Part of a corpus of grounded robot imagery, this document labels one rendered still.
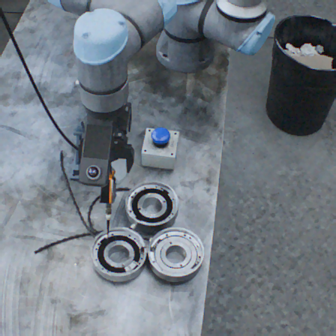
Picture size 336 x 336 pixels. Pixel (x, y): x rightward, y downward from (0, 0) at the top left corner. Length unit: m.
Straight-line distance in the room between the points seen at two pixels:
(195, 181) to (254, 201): 0.97
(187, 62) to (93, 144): 0.55
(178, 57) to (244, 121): 1.05
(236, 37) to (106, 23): 0.53
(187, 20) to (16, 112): 0.46
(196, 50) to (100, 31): 0.64
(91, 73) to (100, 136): 0.13
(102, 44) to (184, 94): 0.61
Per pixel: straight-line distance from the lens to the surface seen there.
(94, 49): 0.75
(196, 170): 1.19
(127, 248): 1.05
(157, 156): 1.16
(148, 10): 0.83
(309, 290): 2.00
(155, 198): 1.12
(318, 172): 2.28
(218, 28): 1.25
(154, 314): 1.03
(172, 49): 1.36
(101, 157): 0.87
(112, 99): 0.82
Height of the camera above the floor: 1.76
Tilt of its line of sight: 54 degrees down
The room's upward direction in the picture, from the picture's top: 3 degrees clockwise
